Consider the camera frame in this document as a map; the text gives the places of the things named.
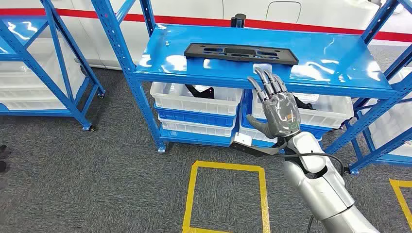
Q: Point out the black bracket part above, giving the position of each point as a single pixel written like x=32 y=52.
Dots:
x=206 y=93
x=305 y=104

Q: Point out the blue metal shelf rack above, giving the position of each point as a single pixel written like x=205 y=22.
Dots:
x=396 y=159
x=16 y=35
x=225 y=35

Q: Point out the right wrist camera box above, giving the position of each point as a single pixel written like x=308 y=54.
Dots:
x=243 y=139

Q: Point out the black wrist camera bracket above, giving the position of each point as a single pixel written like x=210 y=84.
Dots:
x=254 y=150

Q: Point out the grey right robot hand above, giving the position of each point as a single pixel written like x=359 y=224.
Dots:
x=283 y=109

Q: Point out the black plastic frame part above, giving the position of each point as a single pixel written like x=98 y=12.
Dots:
x=199 y=50

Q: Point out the blue plastic bin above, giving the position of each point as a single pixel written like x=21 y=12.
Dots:
x=246 y=106
x=193 y=118

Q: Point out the black cylinder post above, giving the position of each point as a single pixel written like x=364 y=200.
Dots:
x=238 y=21

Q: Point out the white car body red stripe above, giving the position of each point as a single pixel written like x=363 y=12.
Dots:
x=193 y=9

